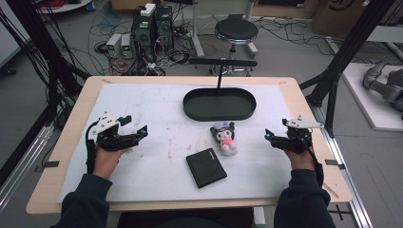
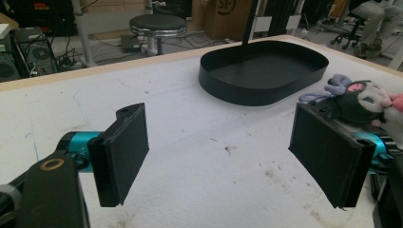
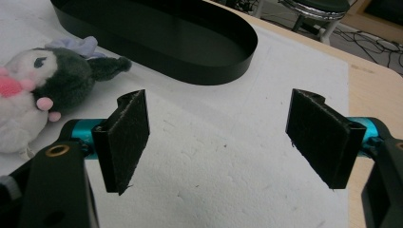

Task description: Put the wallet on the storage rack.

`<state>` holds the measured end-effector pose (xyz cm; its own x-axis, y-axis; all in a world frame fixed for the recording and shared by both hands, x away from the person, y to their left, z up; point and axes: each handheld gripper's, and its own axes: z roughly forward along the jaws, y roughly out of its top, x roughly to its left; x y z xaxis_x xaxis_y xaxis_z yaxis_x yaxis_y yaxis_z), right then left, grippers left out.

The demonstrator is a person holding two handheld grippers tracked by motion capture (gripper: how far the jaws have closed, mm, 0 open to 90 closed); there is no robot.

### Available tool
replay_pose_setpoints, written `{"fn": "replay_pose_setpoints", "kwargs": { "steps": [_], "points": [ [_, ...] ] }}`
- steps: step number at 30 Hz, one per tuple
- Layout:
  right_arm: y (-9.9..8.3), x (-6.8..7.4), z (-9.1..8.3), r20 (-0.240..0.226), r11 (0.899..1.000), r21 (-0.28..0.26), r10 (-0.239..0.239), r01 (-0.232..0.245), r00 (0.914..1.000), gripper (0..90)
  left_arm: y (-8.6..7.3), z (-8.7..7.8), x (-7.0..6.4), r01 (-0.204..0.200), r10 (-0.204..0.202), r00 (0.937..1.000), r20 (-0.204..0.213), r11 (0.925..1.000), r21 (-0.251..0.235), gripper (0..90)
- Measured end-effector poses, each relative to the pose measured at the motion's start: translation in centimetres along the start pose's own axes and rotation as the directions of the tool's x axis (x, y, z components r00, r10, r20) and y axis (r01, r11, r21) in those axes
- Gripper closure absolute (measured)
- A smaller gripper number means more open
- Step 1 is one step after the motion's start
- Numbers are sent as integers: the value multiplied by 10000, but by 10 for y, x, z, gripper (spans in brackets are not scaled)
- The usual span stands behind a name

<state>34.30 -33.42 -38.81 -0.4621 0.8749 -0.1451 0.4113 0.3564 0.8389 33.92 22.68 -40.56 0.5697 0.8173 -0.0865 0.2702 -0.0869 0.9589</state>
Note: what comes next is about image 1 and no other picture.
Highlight grey power supply unit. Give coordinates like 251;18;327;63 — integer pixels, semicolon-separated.
120;33;134;59
106;32;124;59

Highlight black frame post with cables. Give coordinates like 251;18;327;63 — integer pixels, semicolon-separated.
0;0;92;110

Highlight aluminium rail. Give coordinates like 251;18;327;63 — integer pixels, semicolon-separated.
309;104;375;228
0;123;55;212

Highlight white foam mat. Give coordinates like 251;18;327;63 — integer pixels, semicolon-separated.
57;82;295;204

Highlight person's lap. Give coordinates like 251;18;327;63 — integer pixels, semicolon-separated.
116;207;255;228

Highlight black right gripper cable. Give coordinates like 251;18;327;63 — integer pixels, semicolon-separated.
302;137;325;188

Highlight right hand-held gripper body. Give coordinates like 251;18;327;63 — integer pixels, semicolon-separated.
273;115;325;156

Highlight black computer tower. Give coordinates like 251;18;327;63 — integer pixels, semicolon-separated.
154;5;175;52
130;11;157;63

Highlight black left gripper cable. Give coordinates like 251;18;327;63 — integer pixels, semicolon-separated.
84;119;100;175

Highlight black and pink plush toy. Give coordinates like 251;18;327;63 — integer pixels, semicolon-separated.
210;121;239;157

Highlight white box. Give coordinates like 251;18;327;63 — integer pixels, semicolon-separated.
140;2;157;18

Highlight white platform board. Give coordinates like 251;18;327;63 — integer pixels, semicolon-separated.
341;62;403;133

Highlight black floor cables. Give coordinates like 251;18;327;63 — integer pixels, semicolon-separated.
253;16;375;65

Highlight person's left hand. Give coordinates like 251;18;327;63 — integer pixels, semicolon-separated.
91;146;128;181

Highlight person's right hand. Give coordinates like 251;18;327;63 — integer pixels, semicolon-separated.
282;147;317;172

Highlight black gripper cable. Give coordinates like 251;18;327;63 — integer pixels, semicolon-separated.
84;119;100;175
302;137;325;188

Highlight tangle of floor cables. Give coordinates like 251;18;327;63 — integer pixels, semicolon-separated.
87;17;198;77

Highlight black round stool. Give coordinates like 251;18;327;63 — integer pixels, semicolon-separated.
214;13;259;62

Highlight light wooden table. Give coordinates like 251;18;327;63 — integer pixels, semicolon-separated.
25;75;354;216

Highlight black portable hard drive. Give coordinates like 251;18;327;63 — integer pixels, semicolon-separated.
184;147;228;190

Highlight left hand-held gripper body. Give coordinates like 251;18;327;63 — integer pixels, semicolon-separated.
91;112;142;152

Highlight white desk leg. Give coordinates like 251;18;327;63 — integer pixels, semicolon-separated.
189;0;206;59

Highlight white round table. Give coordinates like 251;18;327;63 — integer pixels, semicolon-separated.
37;0;93;15

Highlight cardboard box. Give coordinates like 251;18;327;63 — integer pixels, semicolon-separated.
311;0;369;40

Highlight black oval tray with stand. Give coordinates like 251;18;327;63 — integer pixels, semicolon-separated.
182;58;259;123

